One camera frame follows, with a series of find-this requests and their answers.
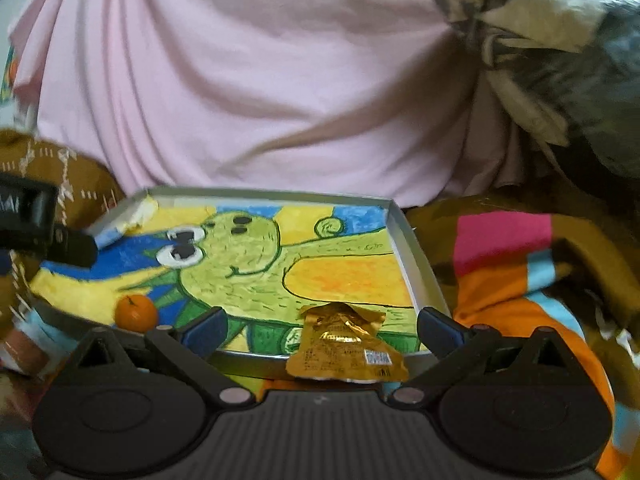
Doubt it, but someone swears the gold foil snack packet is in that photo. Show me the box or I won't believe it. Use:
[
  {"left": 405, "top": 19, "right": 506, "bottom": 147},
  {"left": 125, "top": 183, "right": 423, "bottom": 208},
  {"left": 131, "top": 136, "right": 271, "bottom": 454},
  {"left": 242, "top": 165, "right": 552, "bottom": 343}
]
[{"left": 285, "top": 303, "right": 410, "bottom": 381}]

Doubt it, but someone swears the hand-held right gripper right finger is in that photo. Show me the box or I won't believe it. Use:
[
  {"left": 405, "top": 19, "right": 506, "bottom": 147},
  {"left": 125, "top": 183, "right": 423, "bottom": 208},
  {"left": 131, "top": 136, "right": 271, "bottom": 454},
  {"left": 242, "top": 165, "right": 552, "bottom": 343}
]
[{"left": 391, "top": 306, "right": 589, "bottom": 407}]

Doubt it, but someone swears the brown patterned pillow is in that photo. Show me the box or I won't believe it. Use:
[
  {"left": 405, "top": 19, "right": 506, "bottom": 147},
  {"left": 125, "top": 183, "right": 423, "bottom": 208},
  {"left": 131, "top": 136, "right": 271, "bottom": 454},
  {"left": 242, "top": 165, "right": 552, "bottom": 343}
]
[{"left": 0, "top": 129, "right": 127, "bottom": 321}]

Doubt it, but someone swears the pink sausage packet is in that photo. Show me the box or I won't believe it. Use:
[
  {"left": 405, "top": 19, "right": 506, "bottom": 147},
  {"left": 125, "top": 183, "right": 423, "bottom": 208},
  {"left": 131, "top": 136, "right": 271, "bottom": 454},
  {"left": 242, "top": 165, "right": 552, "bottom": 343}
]
[{"left": 0, "top": 309, "right": 57, "bottom": 377}]

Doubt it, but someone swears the cartoon printed box tray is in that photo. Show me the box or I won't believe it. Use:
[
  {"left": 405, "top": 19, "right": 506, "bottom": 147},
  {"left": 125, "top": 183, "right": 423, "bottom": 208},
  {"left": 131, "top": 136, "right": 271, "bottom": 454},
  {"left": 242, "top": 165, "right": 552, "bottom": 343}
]
[{"left": 27, "top": 186, "right": 451, "bottom": 378}]

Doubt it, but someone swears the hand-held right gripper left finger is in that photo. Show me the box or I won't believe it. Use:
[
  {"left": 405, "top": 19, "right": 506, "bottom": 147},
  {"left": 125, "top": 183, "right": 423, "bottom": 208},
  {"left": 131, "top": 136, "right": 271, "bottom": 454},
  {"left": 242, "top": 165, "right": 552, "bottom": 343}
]
[{"left": 60, "top": 306, "right": 256, "bottom": 407}]

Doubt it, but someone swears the wall poster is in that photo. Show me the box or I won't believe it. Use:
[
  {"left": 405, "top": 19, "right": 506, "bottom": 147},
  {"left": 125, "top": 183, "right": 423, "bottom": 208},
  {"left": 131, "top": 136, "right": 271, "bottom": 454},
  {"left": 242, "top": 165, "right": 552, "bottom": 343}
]
[{"left": 0, "top": 44, "right": 22, "bottom": 107}]

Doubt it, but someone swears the camouflage cloth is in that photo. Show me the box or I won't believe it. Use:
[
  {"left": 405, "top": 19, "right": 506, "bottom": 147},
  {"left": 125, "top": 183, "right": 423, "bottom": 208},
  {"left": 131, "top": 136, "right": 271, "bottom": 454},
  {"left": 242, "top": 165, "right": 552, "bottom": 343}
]
[{"left": 429, "top": 0, "right": 640, "bottom": 179}]

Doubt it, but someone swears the small orange mandarin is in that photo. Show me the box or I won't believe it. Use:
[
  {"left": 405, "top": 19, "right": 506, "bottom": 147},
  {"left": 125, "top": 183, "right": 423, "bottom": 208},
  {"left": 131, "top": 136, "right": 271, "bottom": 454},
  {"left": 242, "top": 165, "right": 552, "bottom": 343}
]
[{"left": 114, "top": 294, "right": 159, "bottom": 334}]

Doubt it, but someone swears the pink cloth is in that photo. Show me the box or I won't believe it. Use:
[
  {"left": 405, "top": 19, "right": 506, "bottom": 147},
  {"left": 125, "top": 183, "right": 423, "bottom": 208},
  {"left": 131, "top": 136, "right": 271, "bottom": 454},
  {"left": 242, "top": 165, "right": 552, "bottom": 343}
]
[{"left": 10, "top": 0, "right": 531, "bottom": 209}]

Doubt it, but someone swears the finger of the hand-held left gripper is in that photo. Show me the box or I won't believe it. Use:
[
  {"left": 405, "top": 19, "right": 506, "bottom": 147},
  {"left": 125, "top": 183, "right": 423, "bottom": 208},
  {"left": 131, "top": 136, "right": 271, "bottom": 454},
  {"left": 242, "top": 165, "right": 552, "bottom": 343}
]
[{"left": 46, "top": 225, "right": 99, "bottom": 267}]

